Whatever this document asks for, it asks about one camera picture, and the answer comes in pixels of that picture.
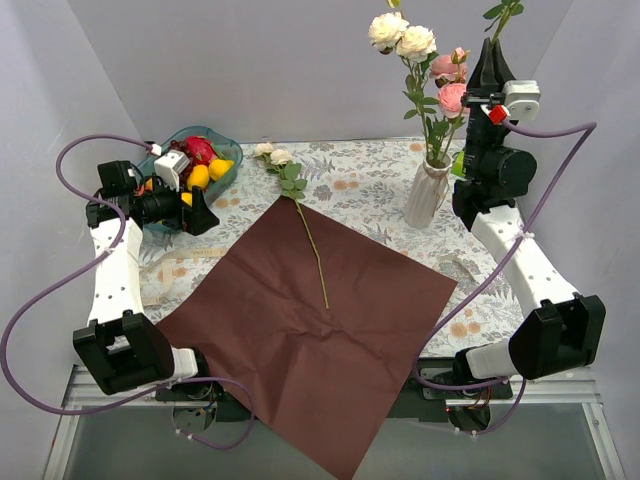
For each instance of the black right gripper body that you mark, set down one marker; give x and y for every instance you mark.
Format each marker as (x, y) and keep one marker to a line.
(483, 98)

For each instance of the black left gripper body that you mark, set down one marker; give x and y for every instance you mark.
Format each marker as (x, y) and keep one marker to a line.
(186, 211)

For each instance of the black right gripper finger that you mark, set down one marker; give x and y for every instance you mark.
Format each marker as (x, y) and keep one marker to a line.
(480, 83)
(500, 73)

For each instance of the pink rose stem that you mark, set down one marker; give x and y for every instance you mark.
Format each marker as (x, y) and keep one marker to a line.
(449, 73)

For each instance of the peach rose stem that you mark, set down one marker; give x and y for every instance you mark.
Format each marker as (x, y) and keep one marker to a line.
(499, 15)

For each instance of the white rose stem tall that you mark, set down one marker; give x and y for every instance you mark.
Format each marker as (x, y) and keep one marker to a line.
(415, 47)

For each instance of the dark red wrapping paper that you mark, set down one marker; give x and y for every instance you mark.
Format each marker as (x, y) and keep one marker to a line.
(317, 326)

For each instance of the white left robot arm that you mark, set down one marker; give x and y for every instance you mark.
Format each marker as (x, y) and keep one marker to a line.
(120, 346)

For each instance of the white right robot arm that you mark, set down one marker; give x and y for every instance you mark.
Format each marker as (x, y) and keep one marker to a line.
(561, 328)

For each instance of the white ribbed ceramic vase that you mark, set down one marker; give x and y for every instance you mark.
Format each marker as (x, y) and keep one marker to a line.
(428, 192)

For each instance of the black green product box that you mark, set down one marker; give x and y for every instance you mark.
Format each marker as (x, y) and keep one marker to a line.
(458, 167)

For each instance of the yellow lemon middle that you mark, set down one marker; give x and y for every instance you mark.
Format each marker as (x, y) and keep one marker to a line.
(199, 177)

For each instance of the yellow lemon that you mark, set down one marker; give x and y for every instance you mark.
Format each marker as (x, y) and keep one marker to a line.
(218, 168)
(199, 177)

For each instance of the yellow lemon right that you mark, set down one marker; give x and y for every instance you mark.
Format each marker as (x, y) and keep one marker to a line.
(218, 168)

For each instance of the purple grape bunch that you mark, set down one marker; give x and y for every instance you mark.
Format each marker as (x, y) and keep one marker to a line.
(181, 146)

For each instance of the red dragon fruit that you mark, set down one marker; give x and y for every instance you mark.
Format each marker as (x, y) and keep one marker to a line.
(199, 150)

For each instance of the teal plastic fruit tray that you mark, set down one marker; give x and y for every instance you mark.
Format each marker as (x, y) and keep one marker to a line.
(224, 147)

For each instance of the floral patterned table mat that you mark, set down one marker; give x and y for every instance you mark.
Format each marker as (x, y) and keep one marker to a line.
(363, 185)

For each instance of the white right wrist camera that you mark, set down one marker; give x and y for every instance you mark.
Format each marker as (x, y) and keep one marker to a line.
(521, 102)

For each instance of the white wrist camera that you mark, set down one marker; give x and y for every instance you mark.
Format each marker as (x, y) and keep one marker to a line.
(170, 166)
(521, 102)

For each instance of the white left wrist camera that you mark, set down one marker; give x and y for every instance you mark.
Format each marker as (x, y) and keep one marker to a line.
(170, 166)

